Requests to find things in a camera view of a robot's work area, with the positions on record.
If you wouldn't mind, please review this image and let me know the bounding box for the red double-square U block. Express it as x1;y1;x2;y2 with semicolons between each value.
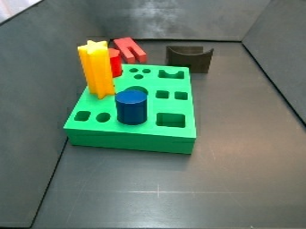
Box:
114;37;147;64

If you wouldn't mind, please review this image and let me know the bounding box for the green shape sorter board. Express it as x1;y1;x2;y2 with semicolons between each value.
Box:
63;64;198;154

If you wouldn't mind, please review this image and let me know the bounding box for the blue cylinder block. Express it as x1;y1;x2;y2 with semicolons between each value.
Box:
115;89;147;125

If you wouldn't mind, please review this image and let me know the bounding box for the black curved holder stand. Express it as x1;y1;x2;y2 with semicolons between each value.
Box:
166;46;214;73

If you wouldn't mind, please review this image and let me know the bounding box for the yellow star prism block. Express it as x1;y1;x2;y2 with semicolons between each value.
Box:
78;40;115;99

